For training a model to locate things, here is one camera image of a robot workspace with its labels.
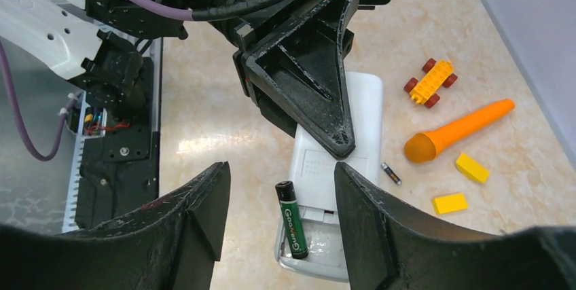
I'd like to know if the yellow block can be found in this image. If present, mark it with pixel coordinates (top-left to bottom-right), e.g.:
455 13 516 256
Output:
431 192 469 215
455 153 490 183

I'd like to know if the yellow toy car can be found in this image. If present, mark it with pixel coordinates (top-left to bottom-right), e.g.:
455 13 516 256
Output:
403 58 458 109

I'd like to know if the green battery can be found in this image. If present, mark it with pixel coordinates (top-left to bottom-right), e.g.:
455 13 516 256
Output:
274 181 308 259

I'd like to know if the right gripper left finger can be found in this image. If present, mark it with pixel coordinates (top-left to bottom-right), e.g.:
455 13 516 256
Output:
1 162 231 289

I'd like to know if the yellow block upper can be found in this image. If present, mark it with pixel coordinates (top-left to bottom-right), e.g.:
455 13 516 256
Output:
455 153 490 183

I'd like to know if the orange toy microphone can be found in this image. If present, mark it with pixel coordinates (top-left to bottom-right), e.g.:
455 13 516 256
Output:
403 98 516 164

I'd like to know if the battery near microphone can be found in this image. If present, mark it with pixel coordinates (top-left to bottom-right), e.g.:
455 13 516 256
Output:
380 162 402 185

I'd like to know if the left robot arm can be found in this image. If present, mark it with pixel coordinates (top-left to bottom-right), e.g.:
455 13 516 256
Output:
1 0 358 159

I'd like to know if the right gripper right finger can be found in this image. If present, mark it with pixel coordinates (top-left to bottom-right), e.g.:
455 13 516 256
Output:
334 162 575 289

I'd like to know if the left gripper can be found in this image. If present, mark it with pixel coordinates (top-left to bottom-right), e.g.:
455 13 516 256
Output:
179 0 362 160

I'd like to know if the yellow block lower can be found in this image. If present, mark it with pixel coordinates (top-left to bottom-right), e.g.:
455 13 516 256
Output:
431 192 469 215

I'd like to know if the white remote with dark screen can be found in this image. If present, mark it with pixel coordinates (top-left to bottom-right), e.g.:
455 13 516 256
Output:
274 71 384 283

